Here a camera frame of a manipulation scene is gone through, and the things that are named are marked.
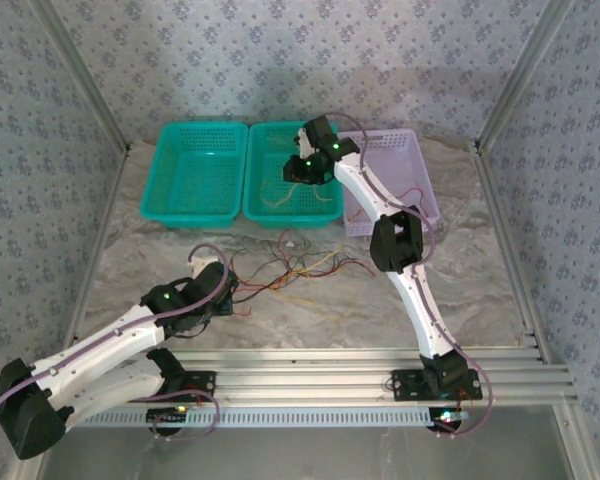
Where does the purple plastic basket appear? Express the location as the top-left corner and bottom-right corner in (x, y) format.
(335, 128), (441, 238)

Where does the green plastic basket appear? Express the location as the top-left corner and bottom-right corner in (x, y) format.
(243, 121), (345, 230)
(138, 122), (249, 231)

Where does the aluminium frame post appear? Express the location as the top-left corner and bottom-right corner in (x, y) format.
(473, 0), (576, 152)
(29, 0), (132, 152)

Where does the aluminium rail beam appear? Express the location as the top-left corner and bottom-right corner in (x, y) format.
(32, 347), (579, 406)

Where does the black controller board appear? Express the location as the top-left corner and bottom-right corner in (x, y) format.
(146, 407), (191, 434)
(427, 407), (469, 434)

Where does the bundle of coloured wires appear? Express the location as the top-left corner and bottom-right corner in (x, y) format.
(229, 267), (376, 319)

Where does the grey slotted cable duct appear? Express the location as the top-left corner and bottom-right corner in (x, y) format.
(72, 405), (439, 429)

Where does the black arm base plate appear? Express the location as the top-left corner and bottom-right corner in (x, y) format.
(390, 368), (484, 402)
(177, 370), (217, 404)

